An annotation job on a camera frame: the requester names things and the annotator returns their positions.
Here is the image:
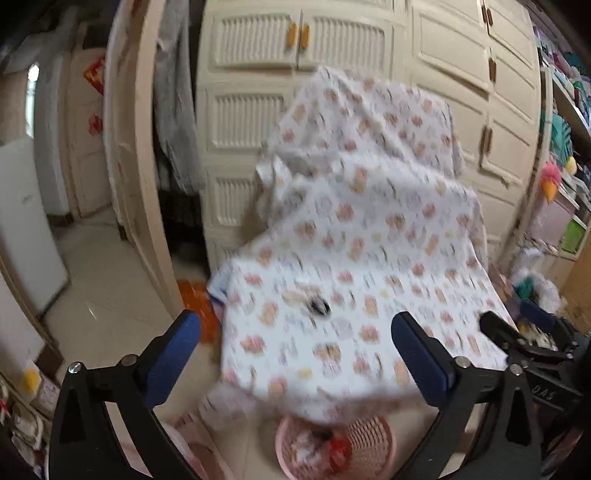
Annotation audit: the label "cream door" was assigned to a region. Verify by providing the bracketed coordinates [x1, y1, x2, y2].
[62, 46, 114, 217]

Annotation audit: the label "bear print blanket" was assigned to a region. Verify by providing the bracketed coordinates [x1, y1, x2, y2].
[208, 65, 518, 425]

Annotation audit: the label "white tissue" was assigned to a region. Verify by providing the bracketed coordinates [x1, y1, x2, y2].
[288, 431, 329, 472]

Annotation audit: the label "orange plastic item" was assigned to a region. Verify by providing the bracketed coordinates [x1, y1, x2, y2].
[178, 279, 222, 344]

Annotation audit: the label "cluttered storage shelf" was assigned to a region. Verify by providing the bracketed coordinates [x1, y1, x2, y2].
[531, 28, 591, 259]

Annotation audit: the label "white plastic bag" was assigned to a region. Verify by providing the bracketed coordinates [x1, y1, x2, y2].
[510, 249, 561, 310]

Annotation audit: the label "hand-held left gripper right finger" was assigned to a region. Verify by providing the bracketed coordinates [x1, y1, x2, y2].
[391, 311, 543, 480]

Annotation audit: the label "pink plastic basket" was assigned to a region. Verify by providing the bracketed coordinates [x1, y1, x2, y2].
[276, 414, 398, 480]

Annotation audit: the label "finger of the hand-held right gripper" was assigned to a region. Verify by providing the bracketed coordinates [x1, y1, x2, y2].
[479, 311, 532, 356]
[519, 300, 561, 330]

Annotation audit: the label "green storage box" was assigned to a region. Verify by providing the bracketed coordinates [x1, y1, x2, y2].
[561, 219, 585, 254]

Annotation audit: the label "cream wooden panel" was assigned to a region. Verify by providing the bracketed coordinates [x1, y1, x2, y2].
[104, 0, 188, 319]

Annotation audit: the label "white refrigerator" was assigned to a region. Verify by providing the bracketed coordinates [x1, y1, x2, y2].
[0, 138, 72, 317]

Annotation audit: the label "red packet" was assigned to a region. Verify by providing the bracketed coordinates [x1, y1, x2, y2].
[328, 436, 354, 467]

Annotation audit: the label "cream louvered wardrobe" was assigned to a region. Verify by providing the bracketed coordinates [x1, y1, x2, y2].
[196, 0, 409, 273]

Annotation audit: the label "hanging denim clothes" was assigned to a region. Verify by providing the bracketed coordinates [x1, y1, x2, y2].
[154, 0, 206, 195]

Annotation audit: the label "cream panelled wardrobe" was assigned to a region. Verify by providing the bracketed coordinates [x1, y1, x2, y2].
[406, 0, 542, 259]

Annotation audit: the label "pink plush toy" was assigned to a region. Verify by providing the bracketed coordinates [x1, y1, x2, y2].
[540, 161, 561, 204]

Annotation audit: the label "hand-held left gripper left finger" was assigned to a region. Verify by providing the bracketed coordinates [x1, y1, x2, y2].
[48, 309, 202, 480]

